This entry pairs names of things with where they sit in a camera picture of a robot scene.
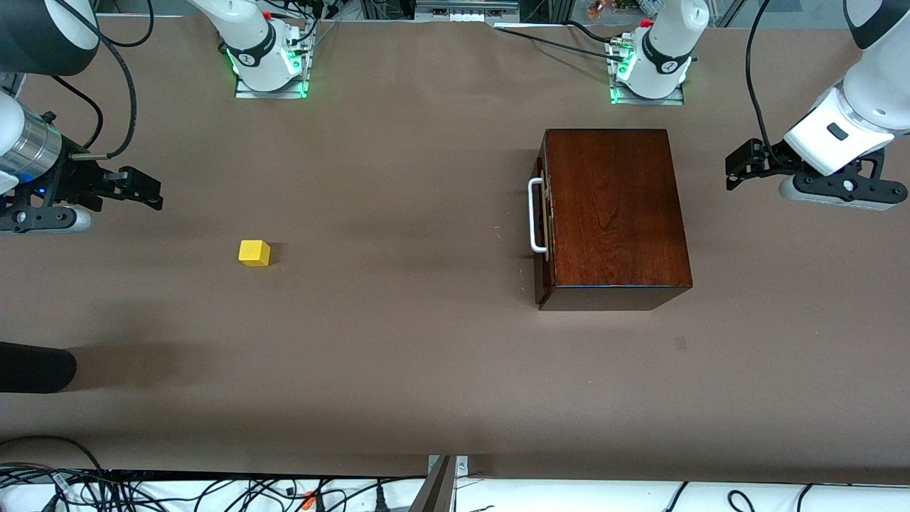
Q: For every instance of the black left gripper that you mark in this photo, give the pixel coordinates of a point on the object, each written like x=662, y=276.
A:
x=771, y=158

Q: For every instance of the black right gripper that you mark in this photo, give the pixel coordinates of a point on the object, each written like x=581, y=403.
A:
x=74, y=178

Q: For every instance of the yellow cube block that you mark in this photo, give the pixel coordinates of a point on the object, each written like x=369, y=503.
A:
x=254, y=252

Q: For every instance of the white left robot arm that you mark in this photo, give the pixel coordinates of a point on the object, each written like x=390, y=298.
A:
x=874, y=85

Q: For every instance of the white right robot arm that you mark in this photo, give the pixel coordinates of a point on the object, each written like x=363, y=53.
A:
x=249, y=28

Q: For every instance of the dark brown wooden cabinet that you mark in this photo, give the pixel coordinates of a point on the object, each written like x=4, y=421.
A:
x=611, y=213

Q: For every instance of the black cylindrical object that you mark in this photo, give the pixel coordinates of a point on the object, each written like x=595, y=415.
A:
x=35, y=366

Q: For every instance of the white lower shelf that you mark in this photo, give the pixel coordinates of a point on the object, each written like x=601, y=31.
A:
x=569, y=498

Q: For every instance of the dark grey metal beam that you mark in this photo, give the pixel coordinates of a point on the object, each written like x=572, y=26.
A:
x=437, y=494

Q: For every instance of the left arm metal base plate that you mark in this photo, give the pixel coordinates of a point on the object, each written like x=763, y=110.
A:
x=661, y=101

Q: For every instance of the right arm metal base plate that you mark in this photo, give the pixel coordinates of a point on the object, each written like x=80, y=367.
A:
x=284, y=92

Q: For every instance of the metal frame with white strip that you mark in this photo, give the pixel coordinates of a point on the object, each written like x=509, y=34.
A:
x=466, y=16

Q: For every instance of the small metal corner bracket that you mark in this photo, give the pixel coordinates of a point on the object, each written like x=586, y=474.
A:
x=462, y=466

